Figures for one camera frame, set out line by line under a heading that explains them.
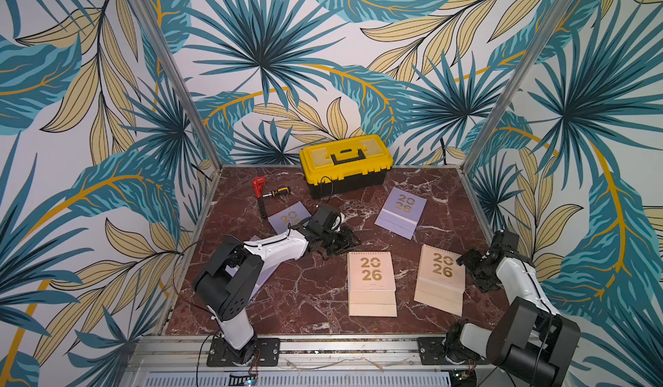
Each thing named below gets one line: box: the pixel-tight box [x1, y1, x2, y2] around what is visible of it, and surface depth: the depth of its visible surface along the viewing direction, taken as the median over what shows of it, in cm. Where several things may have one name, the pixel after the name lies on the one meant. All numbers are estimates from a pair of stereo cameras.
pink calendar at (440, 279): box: [413, 243, 466, 318], surface depth 88 cm
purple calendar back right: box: [374, 186, 428, 241], surface depth 105 cm
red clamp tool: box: [252, 176, 267, 199], surface depth 115 cm
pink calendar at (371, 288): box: [347, 251, 398, 318], surface depth 87 cm
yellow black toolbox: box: [299, 134, 394, 200], surface depth 102 cm
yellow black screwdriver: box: [262, 186, 290, 198], surface depth 110 cm
